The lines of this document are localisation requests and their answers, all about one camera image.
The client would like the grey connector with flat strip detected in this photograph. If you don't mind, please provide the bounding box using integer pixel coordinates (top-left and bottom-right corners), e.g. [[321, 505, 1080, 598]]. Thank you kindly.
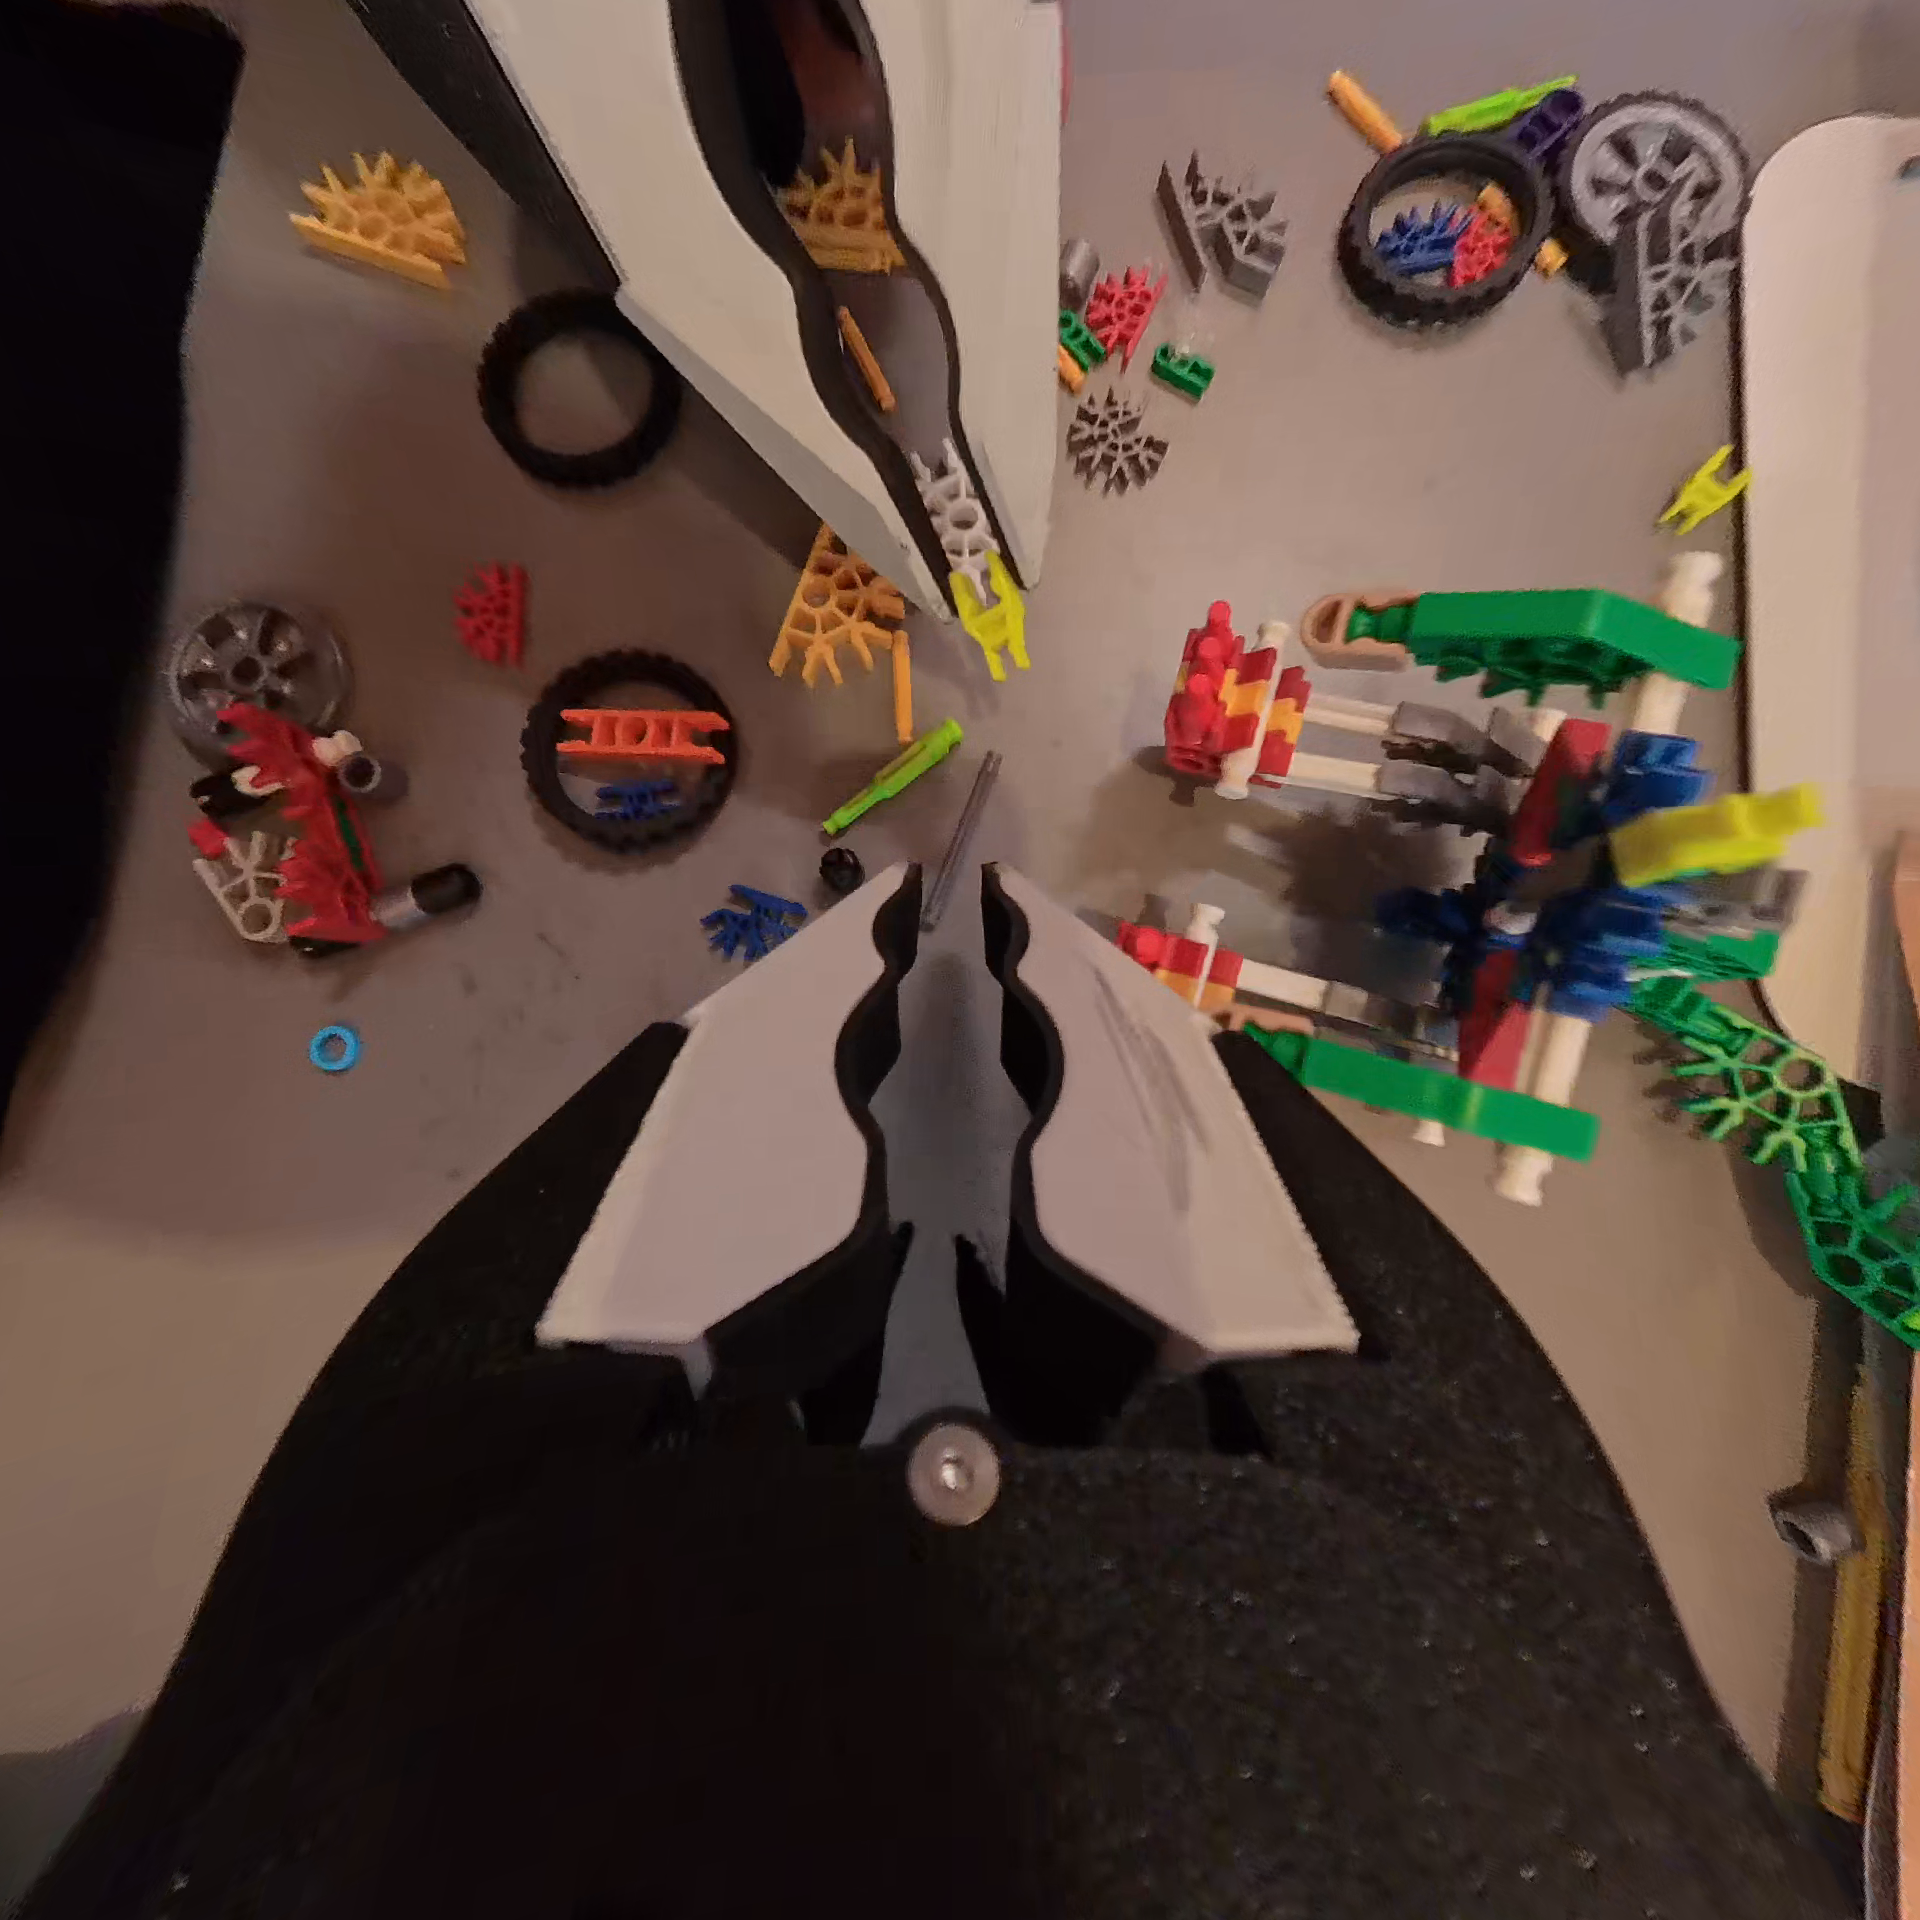
[[1154, 152, 1292, 303]]

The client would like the grey wheel with black tyre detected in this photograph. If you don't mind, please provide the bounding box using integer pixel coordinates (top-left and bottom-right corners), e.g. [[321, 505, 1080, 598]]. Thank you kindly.
[[1552, 95, 1752, 249]]

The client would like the red connector rack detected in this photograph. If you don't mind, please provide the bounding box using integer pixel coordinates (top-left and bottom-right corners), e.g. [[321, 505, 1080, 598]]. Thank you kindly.
[[186, 705, 389, 952]]

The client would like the person's dark clothing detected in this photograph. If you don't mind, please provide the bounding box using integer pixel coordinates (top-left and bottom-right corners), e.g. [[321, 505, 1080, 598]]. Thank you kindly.
[[0, 0, 248, 1144]]

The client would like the thin dark grey rod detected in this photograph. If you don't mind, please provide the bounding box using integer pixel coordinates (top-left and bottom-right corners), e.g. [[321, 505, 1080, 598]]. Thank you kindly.
[[918, 750, 1002, 928]]

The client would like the dark grey snowflake connector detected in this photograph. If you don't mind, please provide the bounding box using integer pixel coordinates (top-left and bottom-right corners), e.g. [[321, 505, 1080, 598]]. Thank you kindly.
[[1064, 386, 1173, 496]]

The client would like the K'nex instruction bag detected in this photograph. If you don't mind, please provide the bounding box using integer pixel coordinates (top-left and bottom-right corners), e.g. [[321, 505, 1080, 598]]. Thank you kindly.
[[1860, 839, 1920, 1920]]

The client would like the long tan rod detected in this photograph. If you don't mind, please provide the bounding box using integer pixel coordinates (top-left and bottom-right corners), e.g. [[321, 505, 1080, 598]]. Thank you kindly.
[[1815, 1351, 1895, 1825]]

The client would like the yellow clip connector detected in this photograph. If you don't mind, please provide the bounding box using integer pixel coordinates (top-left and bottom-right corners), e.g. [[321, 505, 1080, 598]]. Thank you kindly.
[[1609, 785, 1828, 889]]

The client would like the beige triangular connector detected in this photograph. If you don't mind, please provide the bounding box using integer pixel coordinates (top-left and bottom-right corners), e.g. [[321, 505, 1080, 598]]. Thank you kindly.
[[192, 833, 294, 947]]

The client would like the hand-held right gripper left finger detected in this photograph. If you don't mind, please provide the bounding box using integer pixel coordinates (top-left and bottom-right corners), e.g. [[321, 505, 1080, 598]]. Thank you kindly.
[[535, 862, 924, 1374]]

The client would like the large yellow fan connector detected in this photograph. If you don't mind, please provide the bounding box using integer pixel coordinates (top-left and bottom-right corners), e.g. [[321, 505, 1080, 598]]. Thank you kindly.
[[767, 526, 909, 692]]

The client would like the grey spoked wheel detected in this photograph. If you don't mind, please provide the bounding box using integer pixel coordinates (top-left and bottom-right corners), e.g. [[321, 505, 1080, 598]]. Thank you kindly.
[[164, 603, 353, 759]]

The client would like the blue snowflake connector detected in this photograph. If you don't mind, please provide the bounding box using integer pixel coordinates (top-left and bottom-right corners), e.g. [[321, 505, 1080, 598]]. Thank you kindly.
[[1372, 206, 1479, 282]]

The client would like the lime clip connector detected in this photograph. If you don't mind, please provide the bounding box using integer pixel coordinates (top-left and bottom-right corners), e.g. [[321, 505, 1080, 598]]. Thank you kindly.
[[950, 551, 1032, 683], [1656, 443, 1752, 538]]

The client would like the orange connector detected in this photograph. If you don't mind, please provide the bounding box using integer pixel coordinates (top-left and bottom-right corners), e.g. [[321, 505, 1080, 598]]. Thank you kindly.
[[554, 708, 730, 764]]

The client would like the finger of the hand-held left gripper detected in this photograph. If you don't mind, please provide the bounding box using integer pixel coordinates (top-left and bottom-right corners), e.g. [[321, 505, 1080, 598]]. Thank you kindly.
[[855, 0, 1064, 591], [463, 0, 961, 620]]

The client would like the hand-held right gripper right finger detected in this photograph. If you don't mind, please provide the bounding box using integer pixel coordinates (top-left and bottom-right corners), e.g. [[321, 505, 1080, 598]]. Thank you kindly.
[[977, 862, 1361, 1374]]

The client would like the person's left hand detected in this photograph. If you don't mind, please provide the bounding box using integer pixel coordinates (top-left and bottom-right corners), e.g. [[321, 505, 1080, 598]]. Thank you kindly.
[[767, 0, 887, 160]]

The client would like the yellow half-circle connector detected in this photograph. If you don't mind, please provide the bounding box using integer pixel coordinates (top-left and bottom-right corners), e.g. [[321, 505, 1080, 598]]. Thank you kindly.
[[780, 142, 909, 276]]

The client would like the small blue fan connector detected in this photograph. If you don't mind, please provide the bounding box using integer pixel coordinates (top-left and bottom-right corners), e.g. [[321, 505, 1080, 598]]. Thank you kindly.
[[698, 884, 810, 962]]

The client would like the small red snowflake connector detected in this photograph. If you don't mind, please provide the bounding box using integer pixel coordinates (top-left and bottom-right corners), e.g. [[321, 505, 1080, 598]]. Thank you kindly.
[[455, 562, 529, 665]]

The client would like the multicoloured construction toy model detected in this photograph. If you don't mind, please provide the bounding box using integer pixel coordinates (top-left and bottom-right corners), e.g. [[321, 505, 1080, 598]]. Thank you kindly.
[[1112, 551, 1920, 1353]]

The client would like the lime green rod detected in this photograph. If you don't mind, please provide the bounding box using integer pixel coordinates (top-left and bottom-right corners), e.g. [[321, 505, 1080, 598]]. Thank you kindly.
[[821, 719, 966, 839], [1421, 75, 1580, 139]]

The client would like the black rubber tyre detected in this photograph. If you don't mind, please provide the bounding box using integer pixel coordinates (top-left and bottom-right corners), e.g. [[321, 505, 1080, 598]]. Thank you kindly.
[[478, 288, 682, 490], [1336, 136, 1561, 331], [518, 647, 741, 855]]

